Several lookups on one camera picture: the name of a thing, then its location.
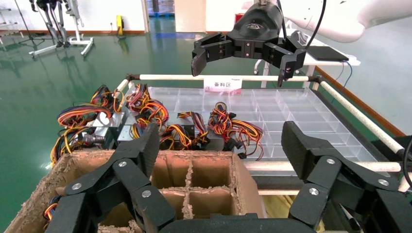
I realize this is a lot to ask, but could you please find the white table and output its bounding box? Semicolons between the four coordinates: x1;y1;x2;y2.
254;28;361;89

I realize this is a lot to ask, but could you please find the blue cable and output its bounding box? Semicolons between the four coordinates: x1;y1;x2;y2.
334;60;354;94

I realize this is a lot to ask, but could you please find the power supply unit with cables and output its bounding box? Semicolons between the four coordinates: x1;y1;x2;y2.
42;195;62;226
207;101;265;161
124;83;170;139
50;84;129;169

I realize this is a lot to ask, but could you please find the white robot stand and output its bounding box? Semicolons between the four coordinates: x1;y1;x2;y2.
28;0;96;59

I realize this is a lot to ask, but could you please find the black legged robot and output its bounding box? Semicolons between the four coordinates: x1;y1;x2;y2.
30;0;70;49

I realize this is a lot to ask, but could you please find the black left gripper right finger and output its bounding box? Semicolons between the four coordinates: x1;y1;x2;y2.
281;121;412;233

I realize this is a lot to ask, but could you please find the white label sign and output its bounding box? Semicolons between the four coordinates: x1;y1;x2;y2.
203;75;243;94

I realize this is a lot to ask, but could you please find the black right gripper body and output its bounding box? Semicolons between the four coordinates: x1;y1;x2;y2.
228;3;284;59

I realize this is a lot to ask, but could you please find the black flat pad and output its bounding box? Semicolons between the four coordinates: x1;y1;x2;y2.
306;46;350;62

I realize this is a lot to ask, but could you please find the yellow wall device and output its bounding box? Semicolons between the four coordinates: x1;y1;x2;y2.
116;15;126;37

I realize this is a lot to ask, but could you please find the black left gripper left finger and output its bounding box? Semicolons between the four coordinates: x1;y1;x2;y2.
45;123;176;233

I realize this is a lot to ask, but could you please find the coloured wire harness lower left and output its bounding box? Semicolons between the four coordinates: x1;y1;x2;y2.
159;111;211;152

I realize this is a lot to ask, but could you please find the white pipe rack frame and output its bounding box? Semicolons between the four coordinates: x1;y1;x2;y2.
116;74;412;197

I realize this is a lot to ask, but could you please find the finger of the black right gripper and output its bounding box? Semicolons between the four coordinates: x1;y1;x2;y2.
191;32;235;77
264;38;307;88

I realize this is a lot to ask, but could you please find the clear plastic compartment tray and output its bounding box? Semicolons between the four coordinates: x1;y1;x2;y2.
123;86;377;163

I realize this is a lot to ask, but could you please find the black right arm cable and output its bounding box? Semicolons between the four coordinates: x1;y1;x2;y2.
276;0;327;50

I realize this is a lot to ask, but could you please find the brown cardboard divider box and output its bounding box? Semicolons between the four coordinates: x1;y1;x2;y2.
4;149;266;233

